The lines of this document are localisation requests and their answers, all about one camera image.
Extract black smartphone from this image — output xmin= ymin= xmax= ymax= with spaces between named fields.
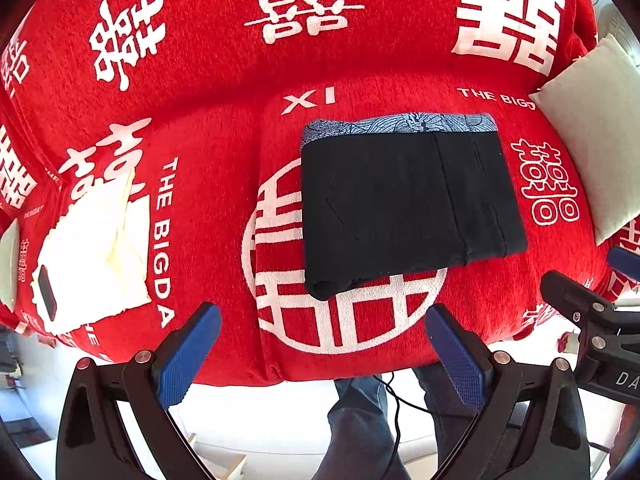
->
xmin=38 ymin=266 xmax=58 ymax=322

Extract beige pillow right side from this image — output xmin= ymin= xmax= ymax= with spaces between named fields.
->
xmin=530 ymin=35 xmax=639 ymax=245

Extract cream folded cloth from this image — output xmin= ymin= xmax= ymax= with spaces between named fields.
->
xmin=32 ymin=169 xmax=151 ymax=335

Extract wooden furniture frame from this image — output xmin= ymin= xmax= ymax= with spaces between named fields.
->
xmin=188 ymin=434 xmax=247 ymax=480

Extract black pants with blue trim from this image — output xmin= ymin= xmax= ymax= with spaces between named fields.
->
xmin=300 ymin=112 xmax=527 ymax=300

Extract red bedspread with white characters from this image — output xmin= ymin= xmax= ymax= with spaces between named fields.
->
xmin=1 ymin=0 xmax=631 ymax=386

